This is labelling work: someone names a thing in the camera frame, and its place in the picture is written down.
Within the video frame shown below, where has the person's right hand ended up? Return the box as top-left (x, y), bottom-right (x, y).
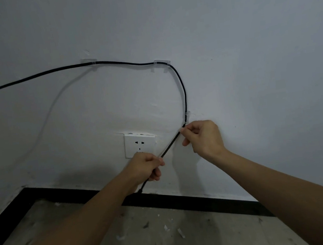
top-left (178, 118), bottom-right (228, 164)

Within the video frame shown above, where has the person's left hand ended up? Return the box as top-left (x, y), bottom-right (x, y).
top-left (120, 149), bottom-right (168, 195)

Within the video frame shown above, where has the black cable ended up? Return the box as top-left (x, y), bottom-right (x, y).
top-left (0, 51), bottom-right (198, 210)

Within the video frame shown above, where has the person's right forearm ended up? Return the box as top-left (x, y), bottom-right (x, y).
top-left (209, 136), bottom-right (323, 245)

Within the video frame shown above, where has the person's left forearm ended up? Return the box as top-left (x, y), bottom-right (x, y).
top-left (0, 170), bottom-right (149, 245)

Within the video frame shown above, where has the black baseboard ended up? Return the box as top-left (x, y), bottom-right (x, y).
top-left (0, 158), bottom-right (276, 245)

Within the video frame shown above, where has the white wall socket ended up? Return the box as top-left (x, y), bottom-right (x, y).
top-left (122, 130), bottom-right (158, 160)

